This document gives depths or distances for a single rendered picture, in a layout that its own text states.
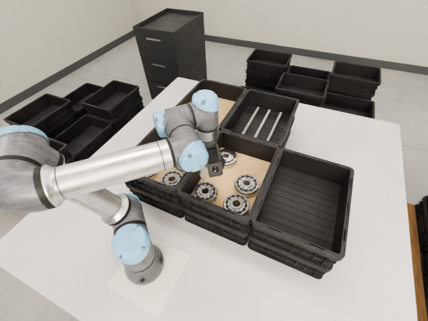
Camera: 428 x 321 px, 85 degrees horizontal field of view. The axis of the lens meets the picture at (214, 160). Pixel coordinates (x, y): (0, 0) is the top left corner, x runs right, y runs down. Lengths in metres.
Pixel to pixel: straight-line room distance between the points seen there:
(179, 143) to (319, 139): 1.09
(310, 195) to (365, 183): 0.40
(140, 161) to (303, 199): 0.71
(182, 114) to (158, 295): 0.67
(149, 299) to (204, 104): 0.72
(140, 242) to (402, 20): 3.91
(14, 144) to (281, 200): 0.87
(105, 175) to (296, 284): 0.78
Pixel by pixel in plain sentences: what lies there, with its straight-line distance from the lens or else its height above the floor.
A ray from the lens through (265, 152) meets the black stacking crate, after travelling 1.11.
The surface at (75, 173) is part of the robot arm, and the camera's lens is 0.57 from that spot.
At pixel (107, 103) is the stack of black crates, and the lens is 2.35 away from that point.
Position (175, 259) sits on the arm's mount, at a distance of 1.04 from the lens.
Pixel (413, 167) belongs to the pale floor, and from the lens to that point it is 2.78.
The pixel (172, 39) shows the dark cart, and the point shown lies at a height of 0.84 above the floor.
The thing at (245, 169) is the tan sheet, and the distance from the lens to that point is 1.10.
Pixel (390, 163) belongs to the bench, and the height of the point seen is 0.70.
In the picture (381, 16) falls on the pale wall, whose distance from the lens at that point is 4.08.
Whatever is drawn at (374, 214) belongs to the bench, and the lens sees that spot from 1.30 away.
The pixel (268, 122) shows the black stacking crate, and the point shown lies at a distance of 1.36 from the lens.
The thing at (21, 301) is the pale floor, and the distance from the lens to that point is 2.12.
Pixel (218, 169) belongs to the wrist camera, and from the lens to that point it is 0.76.
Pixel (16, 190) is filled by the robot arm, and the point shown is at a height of 1.30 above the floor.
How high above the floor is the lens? 1.67
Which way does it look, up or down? 48 degrees down
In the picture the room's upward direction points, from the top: 3 degrees counter-clockwise
